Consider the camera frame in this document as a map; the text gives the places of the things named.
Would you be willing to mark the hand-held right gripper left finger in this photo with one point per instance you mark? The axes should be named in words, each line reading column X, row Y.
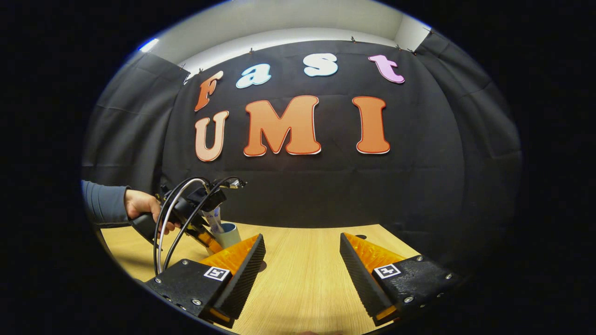
column 244, row 274

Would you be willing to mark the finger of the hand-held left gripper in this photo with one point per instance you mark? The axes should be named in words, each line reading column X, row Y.
column 209, row 243

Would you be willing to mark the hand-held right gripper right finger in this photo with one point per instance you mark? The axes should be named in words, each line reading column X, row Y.
column 358, row 274

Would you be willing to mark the white toothpaste tube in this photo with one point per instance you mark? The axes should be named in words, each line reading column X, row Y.
column 215, row 221

